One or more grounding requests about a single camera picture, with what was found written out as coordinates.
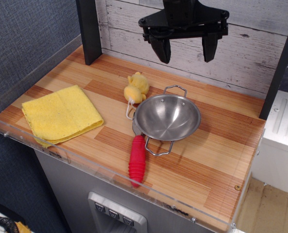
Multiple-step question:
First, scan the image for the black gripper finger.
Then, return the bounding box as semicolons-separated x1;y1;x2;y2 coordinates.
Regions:
202;33;218;63
150;38;171;64

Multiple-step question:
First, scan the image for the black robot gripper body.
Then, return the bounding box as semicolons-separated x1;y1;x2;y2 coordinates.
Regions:
138;0;230;44

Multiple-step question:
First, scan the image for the small steel pot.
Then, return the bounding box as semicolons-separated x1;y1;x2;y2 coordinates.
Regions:
132;85;201;156

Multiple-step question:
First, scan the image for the yellow plush duck toy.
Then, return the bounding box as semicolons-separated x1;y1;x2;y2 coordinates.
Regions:
124;72;150;104

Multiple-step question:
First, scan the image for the yellow folded cloth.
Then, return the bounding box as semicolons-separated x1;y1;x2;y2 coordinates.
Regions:
22;85;104;148

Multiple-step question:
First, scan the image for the white ridged appliance top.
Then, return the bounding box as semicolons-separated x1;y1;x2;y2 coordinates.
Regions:
262;91;288;149

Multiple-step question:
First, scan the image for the grey toy cabinet front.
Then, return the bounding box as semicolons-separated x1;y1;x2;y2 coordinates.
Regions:
36;151;210;233

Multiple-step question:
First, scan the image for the silver button control panel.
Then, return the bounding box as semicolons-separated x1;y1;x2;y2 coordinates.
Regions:
88;192;148;233

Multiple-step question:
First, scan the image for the clear acrylic table guard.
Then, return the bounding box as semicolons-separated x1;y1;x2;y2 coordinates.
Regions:
0;30;265;233

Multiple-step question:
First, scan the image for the yellow object at corner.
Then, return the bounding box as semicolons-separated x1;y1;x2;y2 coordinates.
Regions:
15;222;32;233

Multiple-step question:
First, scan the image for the black left vertical post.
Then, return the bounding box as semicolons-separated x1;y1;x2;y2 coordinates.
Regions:
76;0;102;65

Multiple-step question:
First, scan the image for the black vertical post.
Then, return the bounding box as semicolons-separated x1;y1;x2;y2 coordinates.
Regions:
259;36;288;120
76;0;102;65

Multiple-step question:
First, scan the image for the black right vertical post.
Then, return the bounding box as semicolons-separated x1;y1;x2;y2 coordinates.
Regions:
259;36;288;120

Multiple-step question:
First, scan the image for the red handled metal fork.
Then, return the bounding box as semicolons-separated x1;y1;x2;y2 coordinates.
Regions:
129;117;146;187

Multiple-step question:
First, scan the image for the black braided cable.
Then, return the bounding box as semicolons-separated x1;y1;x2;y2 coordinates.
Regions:
0;214;19;233

